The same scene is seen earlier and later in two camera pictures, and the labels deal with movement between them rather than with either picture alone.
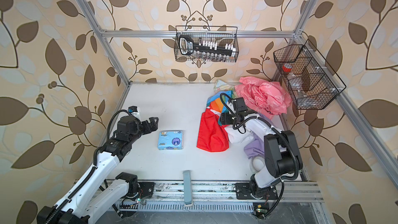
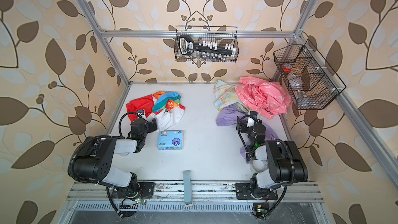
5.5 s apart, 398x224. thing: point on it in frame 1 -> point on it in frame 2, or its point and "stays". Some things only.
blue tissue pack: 170,140 stays
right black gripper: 225,118 -> 260,124
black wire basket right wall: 313,84 stays
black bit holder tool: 187,45 stays
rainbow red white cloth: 213,136 -> 164,107
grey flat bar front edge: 187,190 stays
